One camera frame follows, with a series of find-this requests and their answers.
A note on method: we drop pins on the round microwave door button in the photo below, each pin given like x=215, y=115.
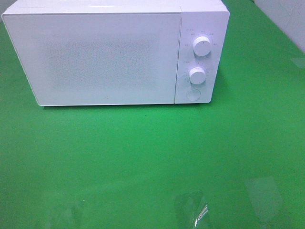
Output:
x=193, y=95

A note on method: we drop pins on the white microwave knob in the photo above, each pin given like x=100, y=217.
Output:
x=202, y=46
x=197, y=75

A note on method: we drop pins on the white microwave door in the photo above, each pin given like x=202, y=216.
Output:
x=97, y=59

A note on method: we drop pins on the white microwave oven body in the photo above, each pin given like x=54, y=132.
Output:
x=198, y=18

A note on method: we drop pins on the clear tape piece on table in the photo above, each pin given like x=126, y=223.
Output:
x=191, y=211

